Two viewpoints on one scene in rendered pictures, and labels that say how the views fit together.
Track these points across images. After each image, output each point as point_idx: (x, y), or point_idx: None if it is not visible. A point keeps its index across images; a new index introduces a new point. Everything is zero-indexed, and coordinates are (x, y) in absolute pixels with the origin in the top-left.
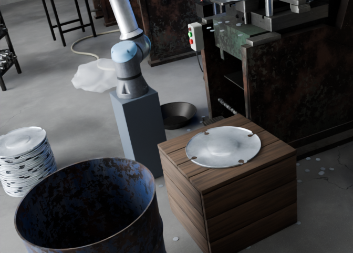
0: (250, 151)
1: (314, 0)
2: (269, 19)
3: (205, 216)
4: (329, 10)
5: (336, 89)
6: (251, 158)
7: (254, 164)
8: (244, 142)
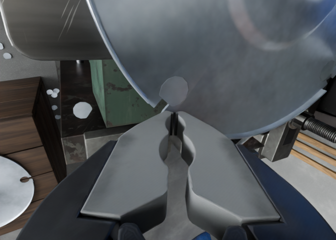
0: (10, 210)
1: (327, 81)
2: (179, 145)
3: None
4: None
5: None
6: (5, 224)
7: (6, 229)
8: (8, 192)
